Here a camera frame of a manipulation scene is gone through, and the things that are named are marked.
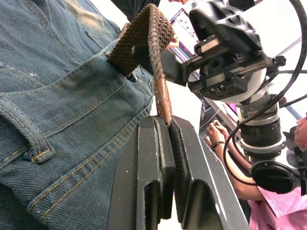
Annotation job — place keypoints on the blue denim shorts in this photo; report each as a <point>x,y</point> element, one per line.
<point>60,95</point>

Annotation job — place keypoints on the bystander's bare hand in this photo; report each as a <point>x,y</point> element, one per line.
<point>173,42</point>

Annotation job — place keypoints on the brown braided belt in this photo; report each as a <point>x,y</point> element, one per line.
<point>134,48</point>

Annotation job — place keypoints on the black wristwatch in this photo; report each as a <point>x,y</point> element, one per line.
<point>217,145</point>

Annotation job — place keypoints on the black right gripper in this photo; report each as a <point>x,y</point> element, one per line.
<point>227,28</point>

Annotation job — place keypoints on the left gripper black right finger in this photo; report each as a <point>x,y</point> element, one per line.
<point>204,191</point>

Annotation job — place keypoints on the laptop with pink screen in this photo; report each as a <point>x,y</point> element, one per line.
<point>184,28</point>

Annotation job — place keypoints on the hand of pink-shirted person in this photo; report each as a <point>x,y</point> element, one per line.
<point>217,133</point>

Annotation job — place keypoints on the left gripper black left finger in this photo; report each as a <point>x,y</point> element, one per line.
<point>134,179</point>

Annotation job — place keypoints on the person in pink shirt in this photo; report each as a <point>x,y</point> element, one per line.
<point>283,210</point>

